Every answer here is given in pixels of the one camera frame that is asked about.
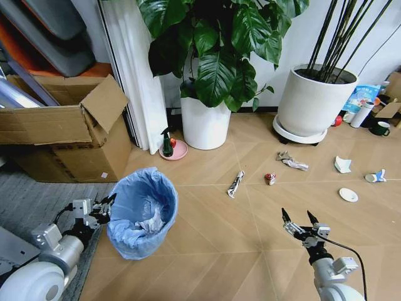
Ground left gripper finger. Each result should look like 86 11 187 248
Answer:
92 193 118 214
86 209 111 230

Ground thin black wall cable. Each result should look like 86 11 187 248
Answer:
357 29 396 77

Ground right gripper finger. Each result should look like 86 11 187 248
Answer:
281 207 304 241
306 209 321 235

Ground trash bin with blue bag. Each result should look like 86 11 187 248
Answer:
106 167 179 261

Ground white thermos bottle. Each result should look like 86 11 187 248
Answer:
350 100 376 129

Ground dark green mug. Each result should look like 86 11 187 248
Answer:
367 120 392 137

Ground white cylindrical plant pot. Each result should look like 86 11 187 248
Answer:
180 96 232 151

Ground large green leafy plant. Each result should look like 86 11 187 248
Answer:
137 0 310 113

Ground small open cardboard box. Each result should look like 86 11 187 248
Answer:
373 101 401 127

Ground white wheeled pot saucer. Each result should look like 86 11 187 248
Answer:
272 115 328 147

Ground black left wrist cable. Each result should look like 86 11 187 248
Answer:
54 203 76 227

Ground grey carpet mat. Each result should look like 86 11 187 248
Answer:
0 170 120 301

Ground white leaning boards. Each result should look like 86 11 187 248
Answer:
99 0 170 156

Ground white crumpled paper wad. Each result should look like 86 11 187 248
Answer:
281 158 310 172

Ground pink round dish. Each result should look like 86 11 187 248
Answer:
159 139 189 162

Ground crushed blue white cup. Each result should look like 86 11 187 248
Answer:
364 169 387 184

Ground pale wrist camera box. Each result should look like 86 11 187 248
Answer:
316 223 331 241
72 198 93 218

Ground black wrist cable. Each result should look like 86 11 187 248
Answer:
54 203 76 227
321 237 368 301

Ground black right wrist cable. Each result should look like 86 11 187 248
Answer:
321 237 368 301

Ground torn white paper cup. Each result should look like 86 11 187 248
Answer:
333 155 353 174

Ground wide white plant pot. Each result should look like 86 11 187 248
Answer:
277 63 359 138

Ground white round lid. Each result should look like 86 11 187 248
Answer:
338 187 360 203

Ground stacked grey chairs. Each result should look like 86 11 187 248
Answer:
0 0 97 78

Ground silver metal panels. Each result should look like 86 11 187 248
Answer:
0 61 61 109

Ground crumpled white paper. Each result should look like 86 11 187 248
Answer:
134 200 167 235

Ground thin green bamboo stems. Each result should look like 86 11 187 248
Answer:
306 0 378 84

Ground dark green spray bottle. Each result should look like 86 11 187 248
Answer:
160 127 175 158

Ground blue printed packet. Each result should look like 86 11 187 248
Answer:
342 84 382 115

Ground rolled printed paper wrapper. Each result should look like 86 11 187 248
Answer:
226 169 246 199

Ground large brown cardboard box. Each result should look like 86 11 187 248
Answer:
0 73 133 184

